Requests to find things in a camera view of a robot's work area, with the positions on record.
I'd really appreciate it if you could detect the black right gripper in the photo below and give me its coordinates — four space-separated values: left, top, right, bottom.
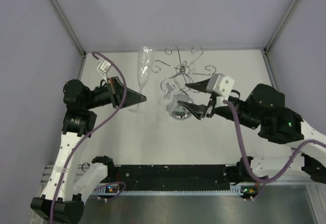
177 78 260 130

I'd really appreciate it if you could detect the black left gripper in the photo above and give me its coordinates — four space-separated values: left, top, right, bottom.
84 76 146 109

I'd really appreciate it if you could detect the ribbed clear flute glass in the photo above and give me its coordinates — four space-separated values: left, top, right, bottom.
127 45 156 114

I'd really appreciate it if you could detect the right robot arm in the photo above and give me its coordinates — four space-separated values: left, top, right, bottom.
178 74 325 184

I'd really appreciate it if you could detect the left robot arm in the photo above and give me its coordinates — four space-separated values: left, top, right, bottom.
31 76 147 223

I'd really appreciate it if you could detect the round clear wine glass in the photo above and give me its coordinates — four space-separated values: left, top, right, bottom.
159 78 180 115

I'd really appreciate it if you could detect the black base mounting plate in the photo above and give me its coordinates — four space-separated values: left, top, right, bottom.
102 164 252 191

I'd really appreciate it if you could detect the chrome wire glass rack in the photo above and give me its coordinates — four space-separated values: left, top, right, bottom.
152 45 216 121

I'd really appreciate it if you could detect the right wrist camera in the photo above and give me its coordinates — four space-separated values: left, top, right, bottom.
206 73 235 100

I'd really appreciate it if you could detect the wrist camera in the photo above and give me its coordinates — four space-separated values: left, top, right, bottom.
97 60 111 81
206 73 235 100

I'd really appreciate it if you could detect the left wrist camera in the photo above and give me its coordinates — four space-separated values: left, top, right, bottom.
97 60 111 81

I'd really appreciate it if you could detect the grey slotted cable duct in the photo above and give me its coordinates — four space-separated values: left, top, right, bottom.
91 184 255 194

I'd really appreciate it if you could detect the aluminium frame rail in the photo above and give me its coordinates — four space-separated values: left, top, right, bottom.
39 162 316 184

